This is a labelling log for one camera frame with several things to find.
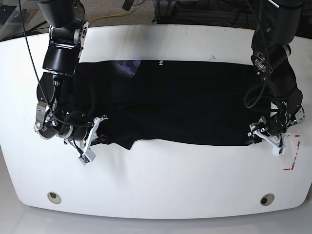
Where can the left table cable grommet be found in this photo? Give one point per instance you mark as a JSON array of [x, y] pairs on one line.
[[54, 198]]

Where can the red tape rectangle marking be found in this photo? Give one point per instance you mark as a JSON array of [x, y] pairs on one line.
[[288, 159]]

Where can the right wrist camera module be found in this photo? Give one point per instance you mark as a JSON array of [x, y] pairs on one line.
[[86, 157]]

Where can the clear plastic bin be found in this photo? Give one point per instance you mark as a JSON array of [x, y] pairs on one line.
[[10, 22]]

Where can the table cable grommet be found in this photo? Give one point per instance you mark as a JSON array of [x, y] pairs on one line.
[[267, 199], [54, 198]]

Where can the right table cable grommet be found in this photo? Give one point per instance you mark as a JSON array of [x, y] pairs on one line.
[[267, 199]]

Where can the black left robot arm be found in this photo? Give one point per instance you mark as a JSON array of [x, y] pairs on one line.
[[277, 23]]

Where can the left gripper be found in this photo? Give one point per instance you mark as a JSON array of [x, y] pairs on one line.
[[271, 130]]

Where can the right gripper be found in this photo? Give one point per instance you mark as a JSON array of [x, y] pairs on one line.
[[82, 137]]

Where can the black graphic T-shirt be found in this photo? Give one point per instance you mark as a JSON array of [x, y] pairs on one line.
[[182, 101]]

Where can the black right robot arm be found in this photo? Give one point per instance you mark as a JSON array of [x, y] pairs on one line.
[[68, 105]]

